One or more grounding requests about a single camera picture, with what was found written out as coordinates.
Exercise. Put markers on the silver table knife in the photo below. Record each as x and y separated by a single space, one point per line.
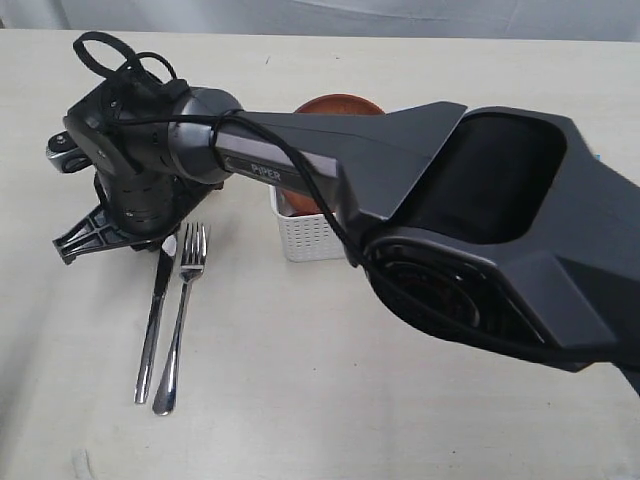
166 258

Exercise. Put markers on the brown wooden plate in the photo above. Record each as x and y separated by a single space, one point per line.
338 103

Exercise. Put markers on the silver metal fork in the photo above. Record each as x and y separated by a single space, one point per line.
192 266

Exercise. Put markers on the white plastic woven basket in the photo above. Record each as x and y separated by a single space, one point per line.
304 238

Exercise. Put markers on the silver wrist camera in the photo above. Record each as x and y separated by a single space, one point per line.
65 155

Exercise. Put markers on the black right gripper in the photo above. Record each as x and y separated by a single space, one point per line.
138 213

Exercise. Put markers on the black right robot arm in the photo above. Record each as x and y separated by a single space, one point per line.
496 228

